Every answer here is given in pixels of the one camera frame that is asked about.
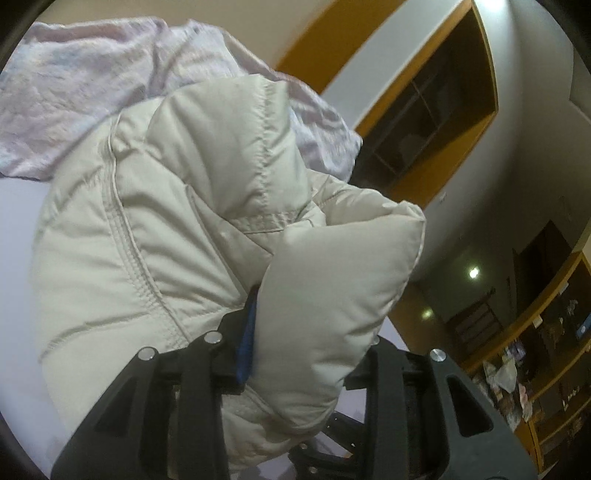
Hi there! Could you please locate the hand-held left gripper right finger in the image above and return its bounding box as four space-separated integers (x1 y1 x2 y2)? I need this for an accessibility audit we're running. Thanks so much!
344 336 539 480

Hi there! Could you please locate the curved wooden trim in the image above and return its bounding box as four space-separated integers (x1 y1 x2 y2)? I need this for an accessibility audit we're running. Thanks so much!
277 0 474 90

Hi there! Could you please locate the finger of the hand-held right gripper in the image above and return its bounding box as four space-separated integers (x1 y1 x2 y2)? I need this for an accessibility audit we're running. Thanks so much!
287 412 370 480

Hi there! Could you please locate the wooden door with glass panes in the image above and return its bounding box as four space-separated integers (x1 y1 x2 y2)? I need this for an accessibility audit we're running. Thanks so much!
355 4 502 208

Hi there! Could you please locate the floral lilac quilt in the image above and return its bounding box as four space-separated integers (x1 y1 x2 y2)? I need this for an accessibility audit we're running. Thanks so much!
0 17 363 182

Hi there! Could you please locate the bed with lavender sheet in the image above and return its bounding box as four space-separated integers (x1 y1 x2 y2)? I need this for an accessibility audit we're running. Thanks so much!
0 178 416 480

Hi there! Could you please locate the wooden shelf unit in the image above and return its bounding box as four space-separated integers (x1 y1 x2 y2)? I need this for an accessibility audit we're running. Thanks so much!
462 251 591 472

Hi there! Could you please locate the light grey puffer jacket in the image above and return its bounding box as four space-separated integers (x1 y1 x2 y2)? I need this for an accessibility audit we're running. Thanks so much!
28 74 426 472

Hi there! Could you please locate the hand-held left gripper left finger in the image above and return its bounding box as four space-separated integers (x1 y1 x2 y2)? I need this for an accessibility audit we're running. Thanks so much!
50 284 259 480

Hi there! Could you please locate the dark wooden rack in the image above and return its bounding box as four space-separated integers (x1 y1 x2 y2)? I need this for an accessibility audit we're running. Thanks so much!
445 295 505 357

